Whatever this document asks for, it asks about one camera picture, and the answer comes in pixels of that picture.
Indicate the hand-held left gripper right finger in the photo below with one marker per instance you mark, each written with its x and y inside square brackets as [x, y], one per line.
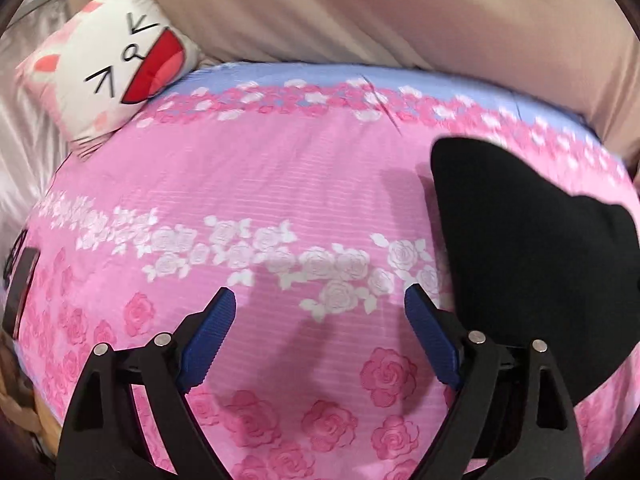
[434, 337]

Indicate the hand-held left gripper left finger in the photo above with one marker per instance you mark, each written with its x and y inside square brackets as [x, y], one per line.
[210, 335]

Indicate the black pants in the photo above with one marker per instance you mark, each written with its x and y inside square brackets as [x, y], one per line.
[540, 270]

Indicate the pink floral blanket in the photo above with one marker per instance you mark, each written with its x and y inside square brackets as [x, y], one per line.
[275, 200]

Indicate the dark flat rectangular object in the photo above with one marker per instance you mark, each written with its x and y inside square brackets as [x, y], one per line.
[22, 285]

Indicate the brown woven object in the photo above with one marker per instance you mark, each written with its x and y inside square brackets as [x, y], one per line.
[20, 400]

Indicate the shiny grey satin cloth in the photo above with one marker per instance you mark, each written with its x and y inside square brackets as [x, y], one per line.
[35, 140]

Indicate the white cat face pillow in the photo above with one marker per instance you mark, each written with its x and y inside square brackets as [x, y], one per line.
[100, 65]

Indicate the beige plain cloth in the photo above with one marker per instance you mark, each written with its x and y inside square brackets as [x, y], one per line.
[400, 15]

